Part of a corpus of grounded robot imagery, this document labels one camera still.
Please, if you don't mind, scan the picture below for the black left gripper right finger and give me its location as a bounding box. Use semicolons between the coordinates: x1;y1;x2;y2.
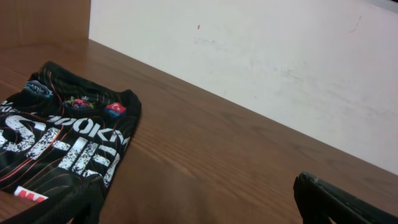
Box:
293;172;397;224

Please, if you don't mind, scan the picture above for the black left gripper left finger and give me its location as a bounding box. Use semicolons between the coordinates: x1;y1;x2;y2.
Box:
1;175;105;224

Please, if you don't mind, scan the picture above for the black printed folded shirt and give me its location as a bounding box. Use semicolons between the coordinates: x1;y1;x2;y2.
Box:
1;61;142;202

